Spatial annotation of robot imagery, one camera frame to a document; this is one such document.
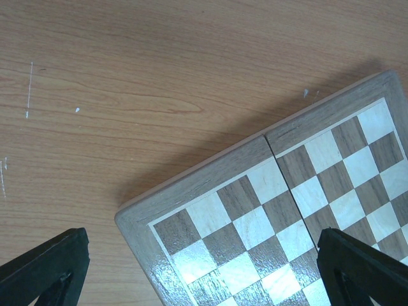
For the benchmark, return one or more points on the wooden folding chess board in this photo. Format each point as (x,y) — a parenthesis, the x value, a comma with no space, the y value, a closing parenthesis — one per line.
(242,227)

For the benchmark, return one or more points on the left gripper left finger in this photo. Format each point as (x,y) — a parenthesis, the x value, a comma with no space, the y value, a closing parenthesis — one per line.
(52,273)

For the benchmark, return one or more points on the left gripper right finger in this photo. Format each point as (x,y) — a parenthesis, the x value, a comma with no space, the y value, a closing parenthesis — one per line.
(355,273)

